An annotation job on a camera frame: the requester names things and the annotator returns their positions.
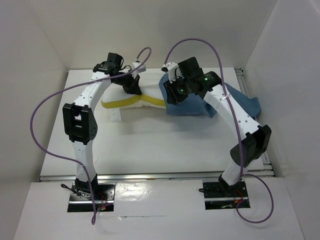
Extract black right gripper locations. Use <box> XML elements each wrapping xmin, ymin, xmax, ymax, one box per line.
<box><xmin>163</xmin><ymin>74</ymin><xmax>191</xmax><ymax>106</ymax></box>

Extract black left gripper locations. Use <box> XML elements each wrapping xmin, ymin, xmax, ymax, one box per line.
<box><xmin>113</xmin><ymin>69</ymin><xmax>142</xmax><ymax>95</ymax></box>

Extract blue fabric pillowcase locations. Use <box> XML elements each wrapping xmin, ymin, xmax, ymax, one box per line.
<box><xmin>158</xmin><ymin>74</ymin><xmax>261</xmax><ymax>118</ymax></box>

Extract cream quilted pillow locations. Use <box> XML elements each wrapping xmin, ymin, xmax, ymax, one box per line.
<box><xmin>100</xmin><ymin>68</ymin><xmax>166</xmax><ymax>122</ymax></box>

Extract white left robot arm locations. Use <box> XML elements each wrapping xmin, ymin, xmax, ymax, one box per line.
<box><xmin>62</xmin><ymin>53</ymin><xmax>146</xmax><ymax>200</ymax></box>

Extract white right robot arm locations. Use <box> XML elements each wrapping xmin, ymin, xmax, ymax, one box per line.
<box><xmin>161</xmin><ymin>57</ymin><xmax>272</xmax><ymax>196</ymax></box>

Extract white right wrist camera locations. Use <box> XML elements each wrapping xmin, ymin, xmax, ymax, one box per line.
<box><xmin>161</xmin><ymin>62</ymin><xmax>179</xmax><ymax>84</ymax></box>

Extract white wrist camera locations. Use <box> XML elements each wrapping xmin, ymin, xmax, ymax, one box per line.
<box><xmin>131</xmin><ymin>61</ymin><xmax>146</xmax><ymax>76</ymax></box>
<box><xmin>161</xmin><ymin>62</ymin><xmax>179</xmax><ymax>84</ymax></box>

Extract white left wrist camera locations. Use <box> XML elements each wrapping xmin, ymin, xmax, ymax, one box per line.
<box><xmin>131</xmin><ymin>61</ymin><xmax>146</xmax><ymax>76</ymax></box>

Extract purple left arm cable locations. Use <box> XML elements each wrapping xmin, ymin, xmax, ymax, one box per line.
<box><xmin>29</xmin><ymin>47</ymin><xmax>153</xmax><ymax>225</ymax></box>

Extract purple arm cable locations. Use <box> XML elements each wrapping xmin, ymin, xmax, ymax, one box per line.
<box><xmin>163</xmin><ymin>38</ymin><xmax>275</xmax><ymax>223</ymax></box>
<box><xmin>29</xmin><ymin>47</ymin><xmax>153</xmax><ymax>225</ymax></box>

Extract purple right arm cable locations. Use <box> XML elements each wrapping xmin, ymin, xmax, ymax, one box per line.
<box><xmin>163</xmin><ymin>38</ymin><xmax>275</xmax><ymax>223</ymax></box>

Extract aluminium table edge rail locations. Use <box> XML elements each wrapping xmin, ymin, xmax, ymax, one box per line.
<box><xmin>39</xmin><ymin>169</ymin><xmax>275</xmax><ymax>182</ymax></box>

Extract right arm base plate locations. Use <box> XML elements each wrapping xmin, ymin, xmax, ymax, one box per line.
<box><xmin>198</xmin><ymin>181</ymin><xmax>251</xmax><ymax>210</ymax></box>

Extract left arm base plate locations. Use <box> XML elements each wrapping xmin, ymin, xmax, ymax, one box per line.
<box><xmin>61</xmin><ymin>183</ymin><xmax>116</xmax><ymax>213</ymax></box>

